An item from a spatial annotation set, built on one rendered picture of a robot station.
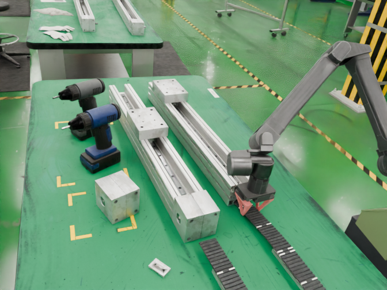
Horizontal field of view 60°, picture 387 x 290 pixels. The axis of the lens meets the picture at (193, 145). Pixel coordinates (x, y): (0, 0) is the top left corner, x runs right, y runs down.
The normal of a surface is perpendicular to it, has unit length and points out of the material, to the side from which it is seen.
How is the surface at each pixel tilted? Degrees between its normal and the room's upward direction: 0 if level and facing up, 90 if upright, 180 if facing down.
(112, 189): 0
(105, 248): 0
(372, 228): 90
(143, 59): 90
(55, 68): 90
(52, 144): 0
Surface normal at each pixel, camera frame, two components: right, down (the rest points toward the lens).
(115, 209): 0.64, 0.47
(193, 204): 0.11, -0.83
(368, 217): -0.97, 0.04
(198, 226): 0.42, 0.54
